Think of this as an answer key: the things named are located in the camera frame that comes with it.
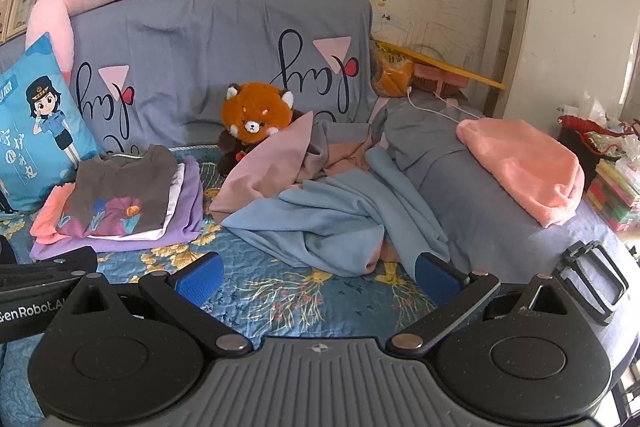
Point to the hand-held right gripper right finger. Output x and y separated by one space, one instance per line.
437 279

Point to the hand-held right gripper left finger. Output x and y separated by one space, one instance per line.
200 279

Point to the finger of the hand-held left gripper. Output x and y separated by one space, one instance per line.
50 272

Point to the blue pink fringed scarf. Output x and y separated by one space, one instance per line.
325 217

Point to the coral folded garment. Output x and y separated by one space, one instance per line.
47 217

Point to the blue floral quilted mat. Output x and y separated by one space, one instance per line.
300 287

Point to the blue cartoon print pillow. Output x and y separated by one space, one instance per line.
40 132

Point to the coral fleece towel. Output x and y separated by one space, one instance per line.
525 167

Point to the red panda plush toy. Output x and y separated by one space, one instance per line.
255 107

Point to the stack of colourful boxes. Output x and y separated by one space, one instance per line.
612 202

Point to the red bag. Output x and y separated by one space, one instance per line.
575 139

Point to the pink plastic rack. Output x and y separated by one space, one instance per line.
440 79

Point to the orange bag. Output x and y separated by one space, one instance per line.
392 79

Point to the yellow board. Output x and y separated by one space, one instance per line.
450 67

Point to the white tissue paper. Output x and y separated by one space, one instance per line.
582 107

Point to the grey printed sofa cover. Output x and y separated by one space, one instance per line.
200 47

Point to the white tall cabinet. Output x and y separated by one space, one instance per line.
550 32

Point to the wooden picture frame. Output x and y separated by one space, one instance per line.
5 14
22 4

